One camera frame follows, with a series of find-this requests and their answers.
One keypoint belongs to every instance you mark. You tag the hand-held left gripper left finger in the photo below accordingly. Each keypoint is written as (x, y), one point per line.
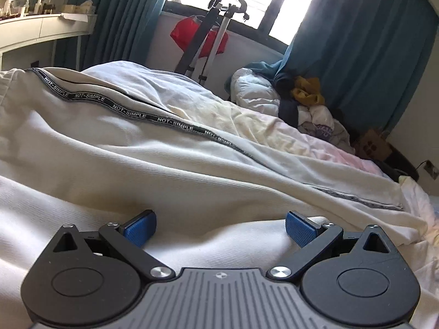
(140, 227)

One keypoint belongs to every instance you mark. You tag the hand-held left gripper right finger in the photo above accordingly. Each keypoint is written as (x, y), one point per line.
(301, 229)

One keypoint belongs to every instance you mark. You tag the cream pants with black stripe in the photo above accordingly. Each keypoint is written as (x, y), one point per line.
(137, 157)

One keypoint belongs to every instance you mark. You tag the pink white bed sheet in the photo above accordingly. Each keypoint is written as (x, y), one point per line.
(281, 126)

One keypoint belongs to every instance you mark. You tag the brown paper bag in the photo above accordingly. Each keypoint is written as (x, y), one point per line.
(374, 144)

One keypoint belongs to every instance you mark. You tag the black sofa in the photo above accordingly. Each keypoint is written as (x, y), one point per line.
(401, 169)

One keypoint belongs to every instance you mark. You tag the dark navy cloth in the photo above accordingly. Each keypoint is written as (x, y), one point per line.
(286, 109)

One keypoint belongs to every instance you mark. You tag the pale white cloth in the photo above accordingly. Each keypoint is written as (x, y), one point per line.
(420, 195)

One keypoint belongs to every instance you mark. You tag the yellow cloth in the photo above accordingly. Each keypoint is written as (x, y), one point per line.
(307, 90)

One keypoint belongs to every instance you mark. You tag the white crumpled duvet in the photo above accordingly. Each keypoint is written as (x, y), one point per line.
(255, 89)

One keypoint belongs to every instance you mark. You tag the teal curtain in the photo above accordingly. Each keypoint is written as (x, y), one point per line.
(360, 48)
(120, 20)

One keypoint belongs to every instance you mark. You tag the red bag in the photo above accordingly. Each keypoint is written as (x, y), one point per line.
(183, 32)

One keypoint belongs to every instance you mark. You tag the black silver tripod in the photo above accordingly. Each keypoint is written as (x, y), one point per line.
(219, 31)

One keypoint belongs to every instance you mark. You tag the white paper sheet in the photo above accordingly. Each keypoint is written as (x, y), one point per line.
(80, 17)

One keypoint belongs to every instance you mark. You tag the white vanity desk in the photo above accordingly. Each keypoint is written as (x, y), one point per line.
(31, 31)

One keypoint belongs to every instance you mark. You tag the black framed window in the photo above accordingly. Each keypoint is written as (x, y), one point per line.
(301, 3)

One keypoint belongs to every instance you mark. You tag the tissue box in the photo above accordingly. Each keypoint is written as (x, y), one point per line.
(86, 7)

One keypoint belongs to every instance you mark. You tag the light wooden box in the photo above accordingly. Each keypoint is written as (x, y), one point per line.
(71, 9)

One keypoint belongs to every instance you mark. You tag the small dark jar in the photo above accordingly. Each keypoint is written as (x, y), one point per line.
(48, 8)

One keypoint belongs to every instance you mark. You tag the small white bottle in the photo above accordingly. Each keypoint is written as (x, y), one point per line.
(22, 9)

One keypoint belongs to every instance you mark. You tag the wall outlet with plug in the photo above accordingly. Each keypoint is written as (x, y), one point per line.
(431, 168)

